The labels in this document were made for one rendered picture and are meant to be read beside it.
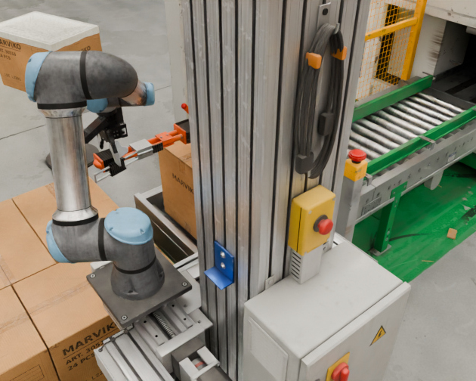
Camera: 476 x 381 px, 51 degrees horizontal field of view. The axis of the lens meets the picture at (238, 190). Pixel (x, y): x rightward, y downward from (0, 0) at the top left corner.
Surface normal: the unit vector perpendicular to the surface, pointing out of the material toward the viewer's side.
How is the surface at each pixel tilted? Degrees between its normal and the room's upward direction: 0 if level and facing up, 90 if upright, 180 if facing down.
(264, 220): 90
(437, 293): 0
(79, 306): 0
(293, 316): 0
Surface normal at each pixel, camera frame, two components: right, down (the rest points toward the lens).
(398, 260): 0.00, -0.80
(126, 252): 0.07, 0.60
